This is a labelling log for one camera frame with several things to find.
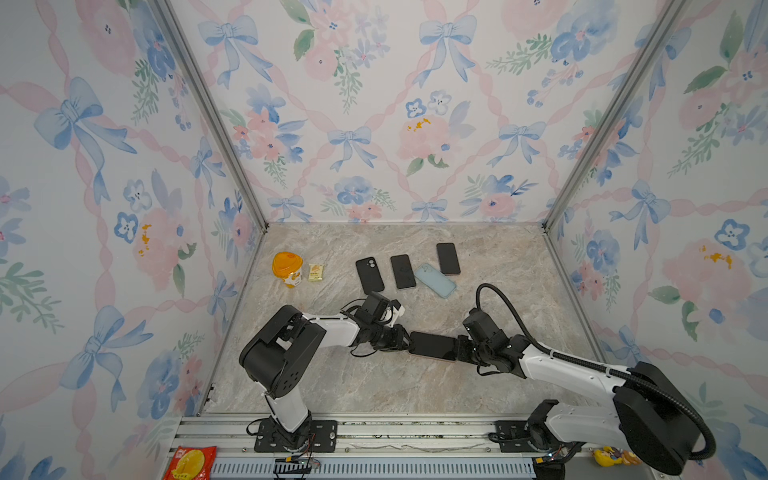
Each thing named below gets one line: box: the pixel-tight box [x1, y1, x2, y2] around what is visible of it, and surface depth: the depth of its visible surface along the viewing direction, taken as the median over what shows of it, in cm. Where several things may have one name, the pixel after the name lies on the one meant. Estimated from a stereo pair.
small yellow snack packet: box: [308, 264, 325, 281], surface depth 106 cm
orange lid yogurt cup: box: [272, 252, 303, 289], surface depth 98 cm
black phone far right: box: [436, 242, 461, 275], surface depth 112 cm
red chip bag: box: [163, 445, 217, 480], surface depth 71 cm
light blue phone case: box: [415, 263, 457, 299], surface depth 106 cm
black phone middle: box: [390, 254, 416, 289], surface depth 109 cm
